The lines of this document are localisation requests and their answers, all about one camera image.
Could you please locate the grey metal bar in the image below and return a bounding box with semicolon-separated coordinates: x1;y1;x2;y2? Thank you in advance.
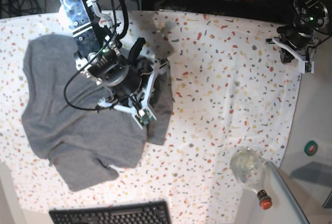
266;161;309;223

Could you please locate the green tape roll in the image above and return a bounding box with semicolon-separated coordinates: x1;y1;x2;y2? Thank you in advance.
304;141;318;157

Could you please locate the clear round glass bottle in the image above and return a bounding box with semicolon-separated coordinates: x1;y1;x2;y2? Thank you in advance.
230;147;273;210

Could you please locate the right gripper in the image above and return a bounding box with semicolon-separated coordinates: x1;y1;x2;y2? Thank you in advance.
111;37;154;100

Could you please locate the terrazzo patterned table cloth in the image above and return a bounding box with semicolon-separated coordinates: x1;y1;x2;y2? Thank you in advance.
1;11;300;223

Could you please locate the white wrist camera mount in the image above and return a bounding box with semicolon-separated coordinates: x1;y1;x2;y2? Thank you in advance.
98;59;169;129
266;37;316;74

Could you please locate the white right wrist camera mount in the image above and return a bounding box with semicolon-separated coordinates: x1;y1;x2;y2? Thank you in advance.
98;59;169;129

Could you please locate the grey t-shirt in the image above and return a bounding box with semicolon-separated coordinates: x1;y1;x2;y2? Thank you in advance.
22;35;173;192

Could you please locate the black computer keyboard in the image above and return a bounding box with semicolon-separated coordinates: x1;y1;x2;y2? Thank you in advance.
49;201;171;224

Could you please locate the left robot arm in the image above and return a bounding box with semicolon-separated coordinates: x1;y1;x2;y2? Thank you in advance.
277;0;329;64

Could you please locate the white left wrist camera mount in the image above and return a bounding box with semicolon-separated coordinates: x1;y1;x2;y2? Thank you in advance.
266;37;316;74

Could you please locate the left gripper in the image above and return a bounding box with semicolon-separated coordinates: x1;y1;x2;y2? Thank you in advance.
277;25;314;50

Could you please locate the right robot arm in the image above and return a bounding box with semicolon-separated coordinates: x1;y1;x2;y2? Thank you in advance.
59;0;159;106

